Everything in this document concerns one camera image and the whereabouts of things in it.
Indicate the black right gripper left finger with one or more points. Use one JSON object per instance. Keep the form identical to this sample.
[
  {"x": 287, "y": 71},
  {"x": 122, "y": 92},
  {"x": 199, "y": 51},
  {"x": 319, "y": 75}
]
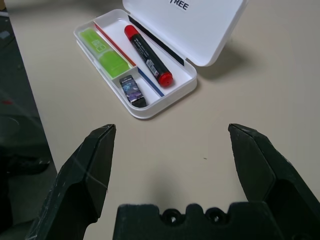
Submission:
[{"x": 80, "y": 175}]

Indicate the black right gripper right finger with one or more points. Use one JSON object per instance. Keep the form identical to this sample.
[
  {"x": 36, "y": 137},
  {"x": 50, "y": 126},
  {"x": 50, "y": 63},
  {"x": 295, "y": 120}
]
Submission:
[{"x": 265, "y": 165}]

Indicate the small dark printed eraser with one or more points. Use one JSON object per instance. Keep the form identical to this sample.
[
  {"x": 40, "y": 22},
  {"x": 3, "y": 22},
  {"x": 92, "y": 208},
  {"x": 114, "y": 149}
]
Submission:
[{"x": 132, "y": 90}]

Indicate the green highlighter pen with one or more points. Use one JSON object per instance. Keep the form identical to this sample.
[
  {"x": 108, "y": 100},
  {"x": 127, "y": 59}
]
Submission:
[{"x": 112, "y": 63}]

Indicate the black red whiteboard marker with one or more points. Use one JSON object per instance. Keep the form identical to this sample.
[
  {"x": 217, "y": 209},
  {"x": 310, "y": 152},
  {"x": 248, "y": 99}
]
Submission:
[{"x": 147, "y": 55}]

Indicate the white plastic pencil case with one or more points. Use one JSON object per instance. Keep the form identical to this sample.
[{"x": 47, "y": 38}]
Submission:
[{"x": 200, "y": 30}]

